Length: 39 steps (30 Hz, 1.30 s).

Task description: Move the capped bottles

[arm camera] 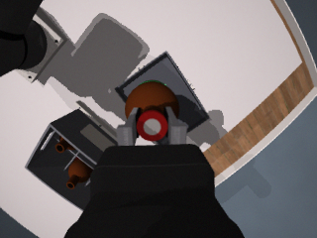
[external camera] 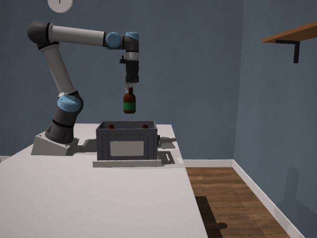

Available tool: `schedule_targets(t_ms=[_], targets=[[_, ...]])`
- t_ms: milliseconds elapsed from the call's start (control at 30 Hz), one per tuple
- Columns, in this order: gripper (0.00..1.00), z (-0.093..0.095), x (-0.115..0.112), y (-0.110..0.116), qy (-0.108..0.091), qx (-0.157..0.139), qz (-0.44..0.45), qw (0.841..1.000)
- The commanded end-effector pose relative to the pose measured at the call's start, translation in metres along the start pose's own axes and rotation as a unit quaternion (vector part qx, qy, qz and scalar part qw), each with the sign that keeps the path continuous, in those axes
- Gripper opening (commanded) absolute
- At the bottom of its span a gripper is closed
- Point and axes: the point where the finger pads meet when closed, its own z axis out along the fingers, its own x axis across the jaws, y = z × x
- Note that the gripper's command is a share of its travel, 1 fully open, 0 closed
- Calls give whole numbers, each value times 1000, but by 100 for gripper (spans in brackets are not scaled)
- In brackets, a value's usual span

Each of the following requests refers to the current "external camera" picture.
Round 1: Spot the grey flat bar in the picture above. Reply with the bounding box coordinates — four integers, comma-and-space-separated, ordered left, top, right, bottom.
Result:
93, 147, 161, 168

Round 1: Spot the dark grey bottle crate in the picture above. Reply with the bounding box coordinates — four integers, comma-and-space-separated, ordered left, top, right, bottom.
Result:
96, 121, 158, 161

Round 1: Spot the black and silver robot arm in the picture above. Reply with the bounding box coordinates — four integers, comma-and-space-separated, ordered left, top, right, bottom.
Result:
27, 21, 139, 144

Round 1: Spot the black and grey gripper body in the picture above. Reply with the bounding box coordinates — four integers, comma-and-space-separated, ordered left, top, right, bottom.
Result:
119, 52, 139, 82

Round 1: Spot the brown bottle with red cap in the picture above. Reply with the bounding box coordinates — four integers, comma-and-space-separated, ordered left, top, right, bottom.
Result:
123, 87, 136, 114

